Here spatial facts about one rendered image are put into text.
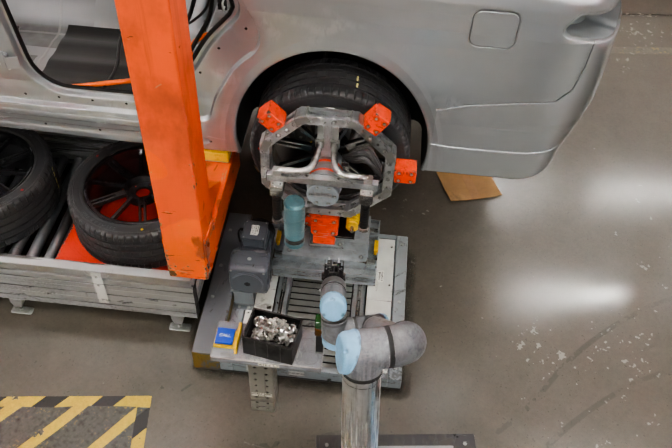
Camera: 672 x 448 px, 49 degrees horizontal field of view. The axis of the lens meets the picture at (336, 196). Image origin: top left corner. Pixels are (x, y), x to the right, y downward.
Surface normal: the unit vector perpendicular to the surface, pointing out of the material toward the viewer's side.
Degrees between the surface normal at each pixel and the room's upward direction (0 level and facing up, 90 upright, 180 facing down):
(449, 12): 90
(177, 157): 90
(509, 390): 0
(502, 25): 90
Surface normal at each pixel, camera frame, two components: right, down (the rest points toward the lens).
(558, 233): 0.04, -0.69
